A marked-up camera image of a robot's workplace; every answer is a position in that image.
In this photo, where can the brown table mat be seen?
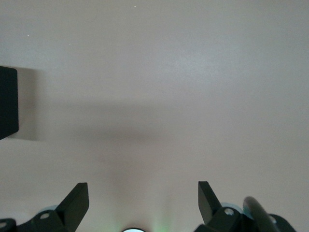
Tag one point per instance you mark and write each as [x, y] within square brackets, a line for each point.
[154, 84]

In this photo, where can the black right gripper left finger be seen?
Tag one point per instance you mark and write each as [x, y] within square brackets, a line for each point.
[70, 210]

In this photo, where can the black rectangular plastic box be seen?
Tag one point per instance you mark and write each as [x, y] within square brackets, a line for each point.
[8, 104]

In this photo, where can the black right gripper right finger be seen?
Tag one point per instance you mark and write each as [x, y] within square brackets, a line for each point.
[210, 210]

